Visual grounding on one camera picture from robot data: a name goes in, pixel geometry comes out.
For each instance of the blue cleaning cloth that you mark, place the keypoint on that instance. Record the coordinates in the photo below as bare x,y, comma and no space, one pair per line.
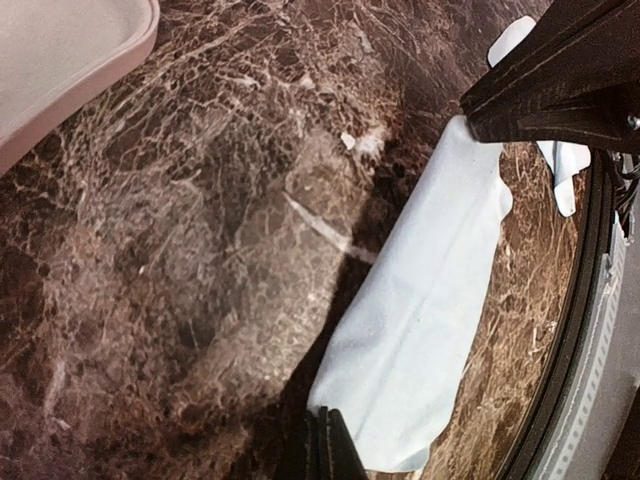
394,363
565,160

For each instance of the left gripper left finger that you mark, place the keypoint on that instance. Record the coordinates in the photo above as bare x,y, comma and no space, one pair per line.
316,464

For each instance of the black table front rail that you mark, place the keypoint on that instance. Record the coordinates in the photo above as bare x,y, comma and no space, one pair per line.
562,363

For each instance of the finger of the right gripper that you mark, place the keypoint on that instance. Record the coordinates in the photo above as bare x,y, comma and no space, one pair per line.
576,47
599,113

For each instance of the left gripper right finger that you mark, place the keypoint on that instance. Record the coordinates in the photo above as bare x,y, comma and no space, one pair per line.
341,460

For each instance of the white slotted cable duct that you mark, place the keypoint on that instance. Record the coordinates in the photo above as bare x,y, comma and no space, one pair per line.
606,379

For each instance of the pink glasses case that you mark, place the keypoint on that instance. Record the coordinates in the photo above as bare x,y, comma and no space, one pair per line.
56,56

